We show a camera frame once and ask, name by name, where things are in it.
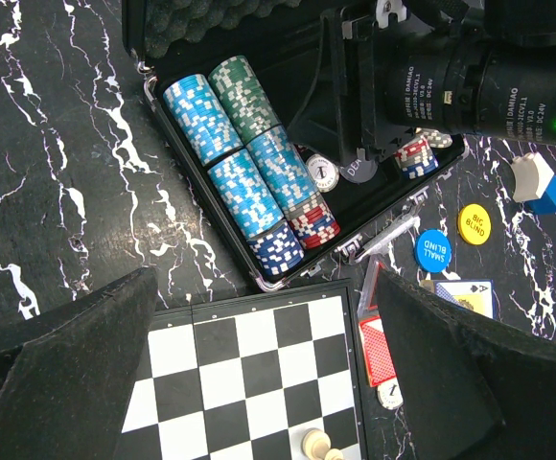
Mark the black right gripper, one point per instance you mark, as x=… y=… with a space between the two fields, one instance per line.
x=450 y=81

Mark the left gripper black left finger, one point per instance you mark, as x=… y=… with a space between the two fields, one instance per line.
x=66 y=376

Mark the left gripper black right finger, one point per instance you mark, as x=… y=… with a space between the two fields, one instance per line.
x=474 y=388

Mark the red playing card deck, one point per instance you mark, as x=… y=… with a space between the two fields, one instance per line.
x=377 y=358

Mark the blue playing card deck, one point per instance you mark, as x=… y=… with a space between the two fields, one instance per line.
x=473 y=295

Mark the black poker set case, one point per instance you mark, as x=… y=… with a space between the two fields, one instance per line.
x=276 y=111

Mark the triangular all-in marker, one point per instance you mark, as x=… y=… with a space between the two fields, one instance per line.
x=368 y=300

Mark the blue small blind button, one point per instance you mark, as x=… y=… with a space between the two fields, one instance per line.
x=433 y=251

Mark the yellow big blind button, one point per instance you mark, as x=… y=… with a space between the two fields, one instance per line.
x=473 y=224

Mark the black white chess board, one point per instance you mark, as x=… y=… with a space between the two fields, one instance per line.
x=248 y=378

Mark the grey dealer button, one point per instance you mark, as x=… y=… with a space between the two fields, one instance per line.
x=359 y=171

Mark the white single chip in case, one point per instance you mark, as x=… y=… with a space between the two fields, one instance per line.
x=324 y=173

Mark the white loose poker chip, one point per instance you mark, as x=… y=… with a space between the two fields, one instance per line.
x=390 y=395

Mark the red yellow chip column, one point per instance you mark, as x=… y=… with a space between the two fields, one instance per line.
x=416 y=158

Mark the green blue chip column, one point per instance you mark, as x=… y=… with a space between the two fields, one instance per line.
x=276 y=158

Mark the purple red chip column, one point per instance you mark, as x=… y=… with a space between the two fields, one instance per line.
x=435 y=138

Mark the light blue chip column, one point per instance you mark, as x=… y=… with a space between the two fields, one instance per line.
x=230 y=167

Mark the white chess king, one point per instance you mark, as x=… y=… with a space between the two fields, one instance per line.
x=317 y=445

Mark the white and blue block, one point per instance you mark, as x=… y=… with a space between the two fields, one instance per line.
x=535 y=183

